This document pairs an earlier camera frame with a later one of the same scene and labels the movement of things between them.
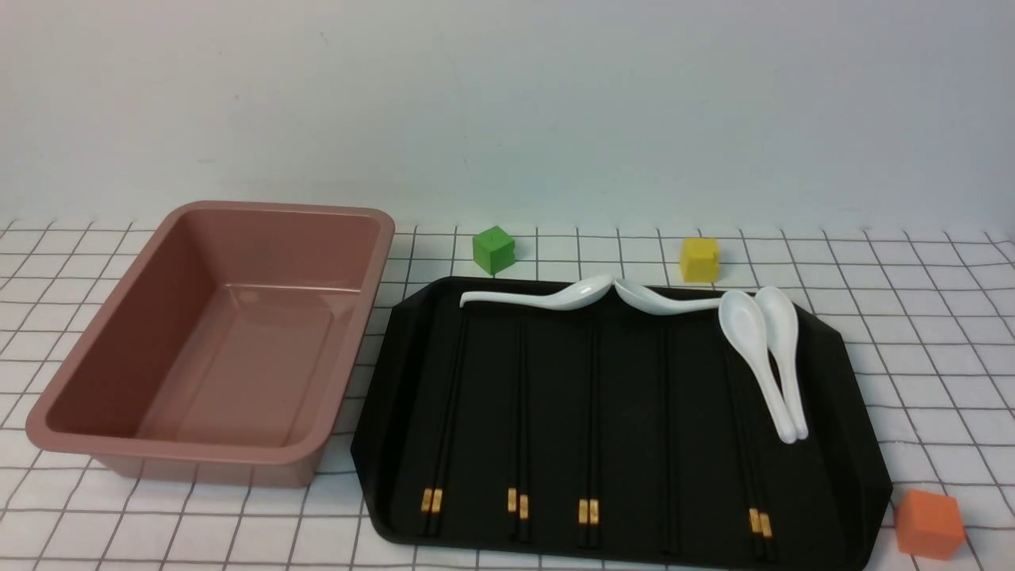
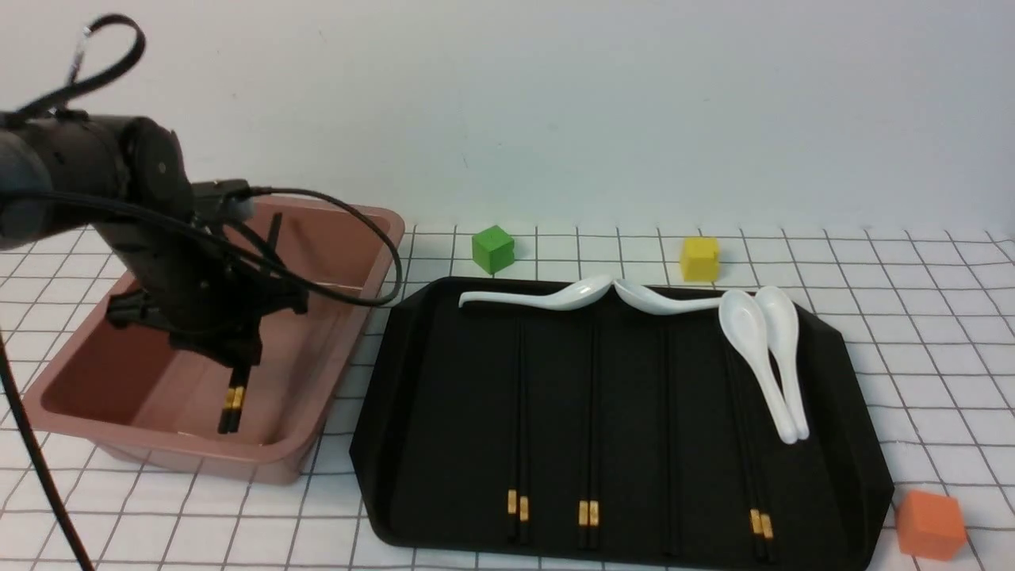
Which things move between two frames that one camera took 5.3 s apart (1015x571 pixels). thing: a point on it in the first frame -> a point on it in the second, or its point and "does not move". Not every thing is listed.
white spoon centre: x=653 y=302 does not move
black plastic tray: x=605 y=437 does not move
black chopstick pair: x=442 y=428 -> x=274 y=225
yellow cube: x=699 y=261 does not move
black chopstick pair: x=442 y=462 -> x=249 y=373
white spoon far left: x=580 y=293 does not move
